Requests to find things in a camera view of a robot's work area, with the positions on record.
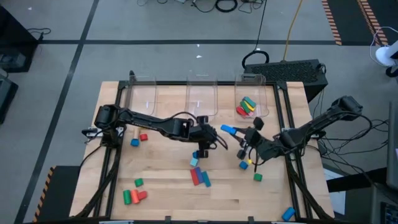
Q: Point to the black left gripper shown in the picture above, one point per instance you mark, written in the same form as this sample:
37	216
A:
203	135

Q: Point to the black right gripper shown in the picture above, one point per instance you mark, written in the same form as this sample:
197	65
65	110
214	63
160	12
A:
256	141

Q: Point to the blue long block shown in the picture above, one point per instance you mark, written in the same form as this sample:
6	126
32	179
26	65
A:
228	129

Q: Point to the pink block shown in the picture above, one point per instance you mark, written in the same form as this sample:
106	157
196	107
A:
251	114

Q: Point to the red long block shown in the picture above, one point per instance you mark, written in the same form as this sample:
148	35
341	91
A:
194	178
240	111

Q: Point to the yellow long block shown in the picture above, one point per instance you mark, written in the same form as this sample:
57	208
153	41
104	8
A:
252	108

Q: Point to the small green block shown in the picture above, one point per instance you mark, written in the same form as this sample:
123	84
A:
257	177
138	182

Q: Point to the purple long block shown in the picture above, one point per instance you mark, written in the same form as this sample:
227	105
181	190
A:
199	175

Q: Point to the teal long block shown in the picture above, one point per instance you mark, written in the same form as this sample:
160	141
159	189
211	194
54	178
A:
206	179

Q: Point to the red half cylinder block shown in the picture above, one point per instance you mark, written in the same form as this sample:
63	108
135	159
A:
143	137

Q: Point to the green cylinder block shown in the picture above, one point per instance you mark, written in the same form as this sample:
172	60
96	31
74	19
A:
127	197

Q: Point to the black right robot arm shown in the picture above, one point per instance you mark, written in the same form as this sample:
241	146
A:
311	124

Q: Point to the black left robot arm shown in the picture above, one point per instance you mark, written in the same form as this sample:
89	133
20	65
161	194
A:
146	122

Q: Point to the clear plastic bin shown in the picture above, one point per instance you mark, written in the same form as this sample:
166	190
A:
140	93
241	88
202	90

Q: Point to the black perforated computer case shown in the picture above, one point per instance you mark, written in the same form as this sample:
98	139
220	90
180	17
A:
286	73

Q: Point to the small blue block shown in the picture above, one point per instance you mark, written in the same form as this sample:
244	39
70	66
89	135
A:
135	142

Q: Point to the black floor bar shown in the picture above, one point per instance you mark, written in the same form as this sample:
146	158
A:
348	183

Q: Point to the black hazard-striped floor mat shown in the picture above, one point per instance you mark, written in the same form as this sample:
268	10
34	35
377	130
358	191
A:
331	21
62	193
373	21

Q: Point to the grey monitor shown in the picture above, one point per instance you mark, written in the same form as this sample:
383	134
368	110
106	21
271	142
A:
393	146

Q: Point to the white stand base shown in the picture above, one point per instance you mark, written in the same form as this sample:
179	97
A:
384	56

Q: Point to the black caster base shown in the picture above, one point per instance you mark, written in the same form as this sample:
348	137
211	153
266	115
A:
392	71

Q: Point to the dark grey case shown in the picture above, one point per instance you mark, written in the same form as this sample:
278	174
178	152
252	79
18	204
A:
7	99

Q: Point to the black cabinet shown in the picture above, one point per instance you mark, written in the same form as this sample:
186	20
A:
15	37

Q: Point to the black aluminium table frame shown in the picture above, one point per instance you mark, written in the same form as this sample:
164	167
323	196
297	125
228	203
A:
169	83

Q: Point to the silver right arm base bracket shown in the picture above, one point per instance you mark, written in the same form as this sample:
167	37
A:
320	134

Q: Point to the silver left arm base bracket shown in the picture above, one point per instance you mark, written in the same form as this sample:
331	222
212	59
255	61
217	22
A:
90	132

